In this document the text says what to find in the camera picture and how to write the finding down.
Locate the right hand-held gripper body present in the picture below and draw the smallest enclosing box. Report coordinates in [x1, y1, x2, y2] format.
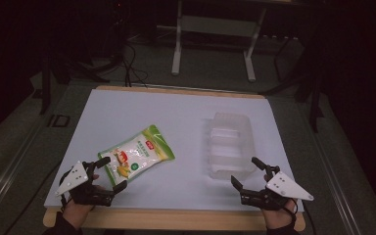
[239, 164, 315, 212]

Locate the white metal stand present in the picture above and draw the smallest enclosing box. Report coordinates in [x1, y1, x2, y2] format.
[170, 0, 269, 83]

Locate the black floor cable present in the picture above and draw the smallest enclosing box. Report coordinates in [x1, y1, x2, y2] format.
[120, 40, 150, 88]

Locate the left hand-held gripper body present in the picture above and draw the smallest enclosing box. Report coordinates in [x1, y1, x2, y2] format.
[54, 160, 116, 208]

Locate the green and white snack bag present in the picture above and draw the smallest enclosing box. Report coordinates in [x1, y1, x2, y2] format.
[97, 124, 176, 188]

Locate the clear plastic container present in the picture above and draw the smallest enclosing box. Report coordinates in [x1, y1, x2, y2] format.
[203, 112, 258, 181]

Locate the person's right hand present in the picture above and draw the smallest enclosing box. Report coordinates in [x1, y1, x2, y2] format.
[261, 174, 299, 230]

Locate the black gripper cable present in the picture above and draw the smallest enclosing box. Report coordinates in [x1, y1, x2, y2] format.
[283, 198, 318, 235]

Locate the person's left hand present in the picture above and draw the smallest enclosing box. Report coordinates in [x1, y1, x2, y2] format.
[62, 173, 100, 230]

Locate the black floor bracket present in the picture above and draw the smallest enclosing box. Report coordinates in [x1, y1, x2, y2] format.
[46, 114, 71, 128]

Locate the white table mat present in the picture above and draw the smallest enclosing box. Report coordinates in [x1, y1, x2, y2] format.
[43, 89, 305, 212]

